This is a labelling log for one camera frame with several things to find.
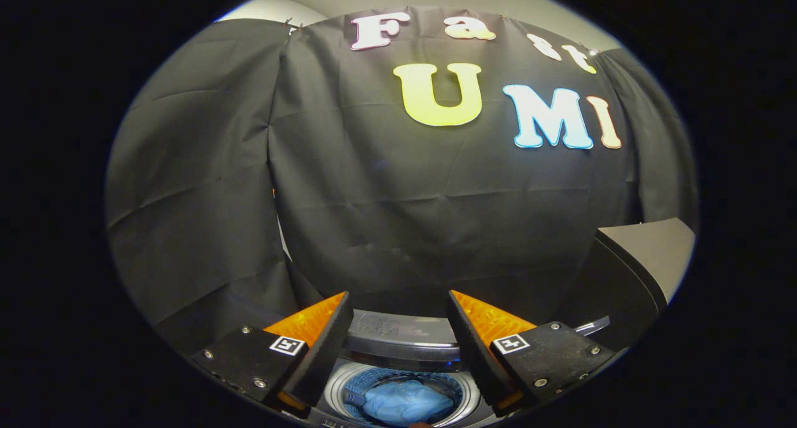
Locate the grey washing machine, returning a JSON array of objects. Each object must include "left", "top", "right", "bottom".
[{"left": 298, "top": 316, "right": 611, "bottom": 428}]

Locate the beige cabinet with dark top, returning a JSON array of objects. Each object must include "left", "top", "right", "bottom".
[{"left": 554, "top": 218, "right": 697, "bottom": 353}]

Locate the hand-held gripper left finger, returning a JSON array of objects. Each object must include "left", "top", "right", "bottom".
[{"left": 190, "top": 291, "right": 354, "bottom": 416}]

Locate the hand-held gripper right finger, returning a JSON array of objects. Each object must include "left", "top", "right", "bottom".
[{"left": 446, "top": 289, "right": 617, "bottom": 418}]

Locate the light blue polo shirt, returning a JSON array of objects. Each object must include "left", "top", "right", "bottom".
[{"left": 346, "top": 378, "right": 455, "bottom": 427}]

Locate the dark washing machine lid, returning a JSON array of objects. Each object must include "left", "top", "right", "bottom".
[{"left": 344, "top": 310, "right": 465, "bottom": 363}]

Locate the black backdrop cloth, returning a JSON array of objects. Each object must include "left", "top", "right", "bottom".
[{"left": 105, "top": 6, "right": 698, "bottom": 354}]

